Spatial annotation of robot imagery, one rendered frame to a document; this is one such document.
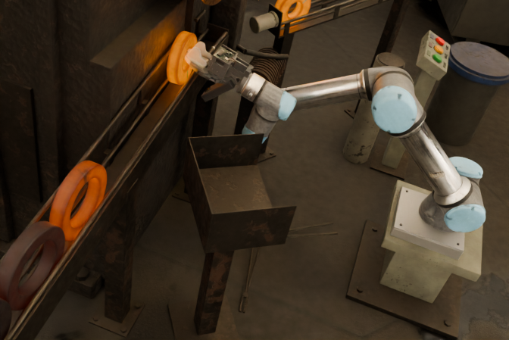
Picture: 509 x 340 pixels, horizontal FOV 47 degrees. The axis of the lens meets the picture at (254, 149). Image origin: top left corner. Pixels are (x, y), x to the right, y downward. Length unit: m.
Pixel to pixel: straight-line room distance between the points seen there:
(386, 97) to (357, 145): 1.05
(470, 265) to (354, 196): 0.68
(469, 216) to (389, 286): 0.53
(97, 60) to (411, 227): 1.13
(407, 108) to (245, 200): 0.49
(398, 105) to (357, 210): 0.95
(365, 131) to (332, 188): 0.29
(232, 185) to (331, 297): 0.76
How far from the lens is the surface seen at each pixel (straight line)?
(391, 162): 2.72
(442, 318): 2.24
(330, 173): 2.60
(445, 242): 2.00
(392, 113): 1.61
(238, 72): 1.66
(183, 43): 1.67
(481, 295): 2.42
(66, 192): 1.29
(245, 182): 1.56
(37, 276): 1.34
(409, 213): 2.05
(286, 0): 2.15
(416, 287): 2.21
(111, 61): 1.46
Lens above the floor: 1.67
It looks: 40 degrees down
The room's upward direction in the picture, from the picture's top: 13 degrees clockwise
